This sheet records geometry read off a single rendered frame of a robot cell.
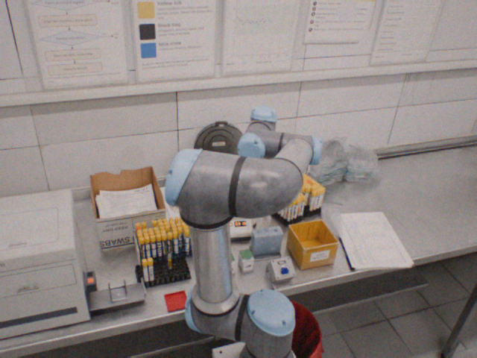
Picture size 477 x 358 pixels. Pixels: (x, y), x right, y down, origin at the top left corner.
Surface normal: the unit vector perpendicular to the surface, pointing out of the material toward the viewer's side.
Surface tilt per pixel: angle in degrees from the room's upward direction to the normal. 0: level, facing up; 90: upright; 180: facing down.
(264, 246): 90
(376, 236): 0
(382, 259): 1
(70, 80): 93
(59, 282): 90
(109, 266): 0
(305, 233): 90
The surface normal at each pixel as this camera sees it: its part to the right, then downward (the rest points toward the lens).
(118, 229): 0.26, 0.51
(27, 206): 0.05, -0.82
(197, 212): -0.20, 0.63
